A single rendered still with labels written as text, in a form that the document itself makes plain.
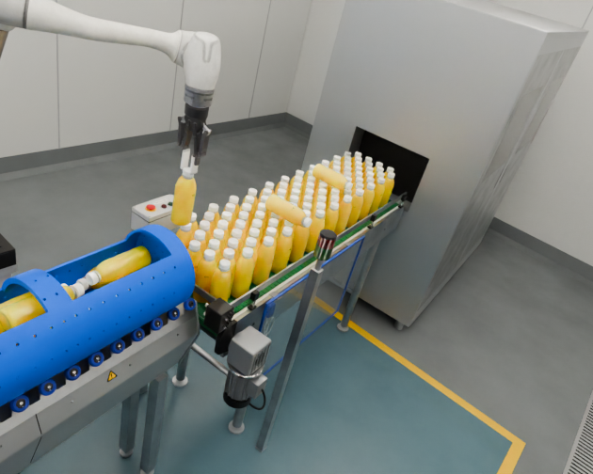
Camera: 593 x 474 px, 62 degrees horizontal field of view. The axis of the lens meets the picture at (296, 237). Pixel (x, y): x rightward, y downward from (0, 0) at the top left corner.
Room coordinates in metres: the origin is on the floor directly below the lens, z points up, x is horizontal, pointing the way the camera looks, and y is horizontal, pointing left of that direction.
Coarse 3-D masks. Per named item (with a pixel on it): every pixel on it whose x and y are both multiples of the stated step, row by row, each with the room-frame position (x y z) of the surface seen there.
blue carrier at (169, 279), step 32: (96, 256) 1.24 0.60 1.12; (160, 256) 1.33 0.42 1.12; (0, 288) 0.97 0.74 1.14; (32, 288) 0.91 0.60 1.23; (128, 288) 1.06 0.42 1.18; (160, 288) 1.14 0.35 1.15; (192, 288) 1.25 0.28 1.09; (32, 320) 0.84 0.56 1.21; (64, 320) 0.89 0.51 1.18; (96, 320) 0.95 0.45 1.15; (128, 320) 1.03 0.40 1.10; (0, 352) 0.74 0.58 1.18; (32, 352) 0.79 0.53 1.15; (64, 352) 0.85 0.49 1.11; (0, 384) 0.71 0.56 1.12; (32, 384) 0.78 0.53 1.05
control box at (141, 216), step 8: (152, 200) 1.69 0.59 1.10; (160, 200) 1.70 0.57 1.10; (168, 200) 1.72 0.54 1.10; (136, 208) 1.61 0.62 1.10; (144, 208) 1.62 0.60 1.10; (160, 208) 1.65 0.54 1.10; (168, 208) 1.67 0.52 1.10; (136, 216) 1.59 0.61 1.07; (144, 216) 1.57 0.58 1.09; (152, 216) 1.58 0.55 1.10; (160, 216) 1.61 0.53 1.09; (168, 216) 1.65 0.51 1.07; (136, 224) 1.59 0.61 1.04; (144, 224) 1.57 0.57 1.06; (152, 224) 1.58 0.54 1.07; (160, 224) 1.61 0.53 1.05; (168, 224) 1.66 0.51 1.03
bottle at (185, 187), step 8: (184, 176) 1.49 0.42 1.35; (176, 184) 1.49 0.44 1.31; (184, 184) 1.48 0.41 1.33; (192, 184) 1.49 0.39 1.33; (176, 192) 1.48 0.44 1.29; (184, 192) 1.47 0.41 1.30; (192, 192) 1.49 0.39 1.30; (176, 200) 1.47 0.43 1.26; (184, 200) 1.47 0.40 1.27; (192, 200) 1.49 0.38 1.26; (176, 208) 1.47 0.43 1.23; (184, 208) 1.47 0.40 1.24; (192, 208) 1.50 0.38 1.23; (176, 216) 1.47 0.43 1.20; (184, 216) 1.48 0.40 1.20; (176, 224) 1.47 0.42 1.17; (184, 224) 1.48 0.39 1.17
